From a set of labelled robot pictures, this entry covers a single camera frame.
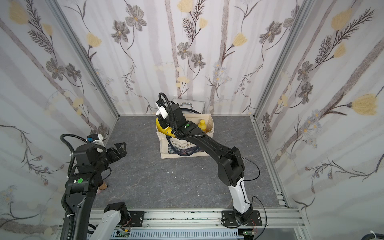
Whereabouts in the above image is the large yellow soap bottle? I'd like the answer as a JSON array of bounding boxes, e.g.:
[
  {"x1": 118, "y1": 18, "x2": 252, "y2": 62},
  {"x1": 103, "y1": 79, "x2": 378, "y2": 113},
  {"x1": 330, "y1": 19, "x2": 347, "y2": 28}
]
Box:
[{"x1": 156, "y1": 110, "x2": 176, "y2": 138}]

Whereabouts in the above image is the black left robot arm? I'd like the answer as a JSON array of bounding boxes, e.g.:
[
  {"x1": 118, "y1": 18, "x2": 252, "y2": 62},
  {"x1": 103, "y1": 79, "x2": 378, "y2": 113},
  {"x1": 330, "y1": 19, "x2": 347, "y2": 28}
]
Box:
[{"x1": 60, "y1": 134, "x2": 127, "y2": 240}]

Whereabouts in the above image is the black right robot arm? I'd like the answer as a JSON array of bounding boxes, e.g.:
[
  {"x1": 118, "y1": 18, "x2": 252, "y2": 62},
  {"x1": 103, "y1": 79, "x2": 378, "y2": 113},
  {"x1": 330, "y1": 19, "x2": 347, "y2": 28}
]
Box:
[{"x1": 156, "y1": 93, "x2": 254, "y2": 226}]

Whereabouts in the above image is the silver metal case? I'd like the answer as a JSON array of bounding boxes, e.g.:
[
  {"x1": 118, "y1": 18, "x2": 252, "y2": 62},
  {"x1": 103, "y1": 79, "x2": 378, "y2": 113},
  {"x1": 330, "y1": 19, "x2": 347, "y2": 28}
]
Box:
[{"x1": 172, "y1": 98, "x2": 205, "y2": 114}]

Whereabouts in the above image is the small brown bottle orange cap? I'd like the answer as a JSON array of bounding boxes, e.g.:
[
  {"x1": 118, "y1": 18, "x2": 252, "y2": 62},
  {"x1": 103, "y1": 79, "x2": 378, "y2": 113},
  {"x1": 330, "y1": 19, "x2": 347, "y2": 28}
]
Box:
[{"x1": 98, "y1": 181, "x2": 108, "y2": 191}]

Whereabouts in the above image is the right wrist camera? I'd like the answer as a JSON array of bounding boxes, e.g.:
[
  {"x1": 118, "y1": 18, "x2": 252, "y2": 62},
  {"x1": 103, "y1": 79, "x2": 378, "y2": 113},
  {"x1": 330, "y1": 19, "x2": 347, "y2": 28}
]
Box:
[{"x1": 156, "y1": 100, "x2": 169, "y2": 119}]

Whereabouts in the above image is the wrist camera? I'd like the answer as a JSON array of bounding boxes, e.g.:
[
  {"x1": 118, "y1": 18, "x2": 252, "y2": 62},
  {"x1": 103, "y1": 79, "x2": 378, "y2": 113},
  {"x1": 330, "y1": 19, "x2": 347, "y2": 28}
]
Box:
[
  {"x1": 86, "y1": 134, "x2": 105, "y2": 147},
  {"x1": 156, "y1": 100, "x2": 169, "y2": 119}
]

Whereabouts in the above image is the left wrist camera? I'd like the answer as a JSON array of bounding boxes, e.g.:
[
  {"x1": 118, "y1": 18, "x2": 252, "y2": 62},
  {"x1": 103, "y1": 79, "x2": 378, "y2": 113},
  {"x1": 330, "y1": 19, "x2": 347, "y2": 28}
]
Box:
[{"x1": 86, "y1": 134, "x2": 105, "y2": 147}]

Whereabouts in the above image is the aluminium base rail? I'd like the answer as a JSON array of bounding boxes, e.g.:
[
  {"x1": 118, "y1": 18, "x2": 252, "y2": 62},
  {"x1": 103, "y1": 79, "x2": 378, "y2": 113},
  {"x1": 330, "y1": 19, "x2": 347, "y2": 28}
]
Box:
[{"x1": 59, "y1": 208, "x2": 301, "y2": 240}]

